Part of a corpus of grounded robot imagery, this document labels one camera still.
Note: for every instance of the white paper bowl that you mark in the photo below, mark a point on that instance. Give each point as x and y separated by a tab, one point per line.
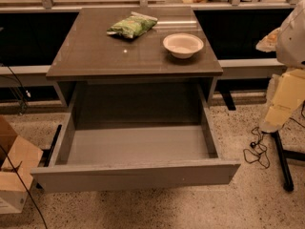
183	45

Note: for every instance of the grey cabinet with glossy top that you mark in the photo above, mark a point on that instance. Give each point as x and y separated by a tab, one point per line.
88	53

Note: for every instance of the green jalapeno chip bag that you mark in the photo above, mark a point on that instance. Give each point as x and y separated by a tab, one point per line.
133	26

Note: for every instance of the open grey top drawer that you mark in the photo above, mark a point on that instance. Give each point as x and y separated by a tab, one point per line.
135	136

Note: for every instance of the black drawer slide rail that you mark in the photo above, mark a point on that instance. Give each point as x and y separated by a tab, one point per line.
48	153

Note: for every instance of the black metal stand leg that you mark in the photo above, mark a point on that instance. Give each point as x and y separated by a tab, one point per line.
283	156

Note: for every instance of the cardboard box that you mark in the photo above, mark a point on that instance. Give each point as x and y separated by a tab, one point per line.
17	157

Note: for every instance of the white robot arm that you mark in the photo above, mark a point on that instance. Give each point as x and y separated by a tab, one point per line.
285	92

